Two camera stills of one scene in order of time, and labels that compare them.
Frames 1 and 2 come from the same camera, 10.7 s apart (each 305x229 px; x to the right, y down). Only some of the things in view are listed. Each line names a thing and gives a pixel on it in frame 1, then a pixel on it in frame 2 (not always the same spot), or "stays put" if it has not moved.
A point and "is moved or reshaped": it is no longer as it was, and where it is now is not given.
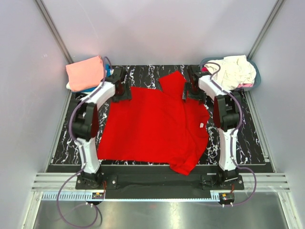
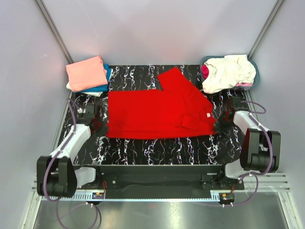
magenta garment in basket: [204, 69] stays put
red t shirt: [157, 125] is moved or reshaped
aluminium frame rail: [266, 182] stays put
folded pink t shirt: [85, 74] stays put
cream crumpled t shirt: [233, 71] stays put
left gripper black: [127, 95] → [104, 130]
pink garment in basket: [243, 85] stays put
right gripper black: [201, 97] → [218, 129]
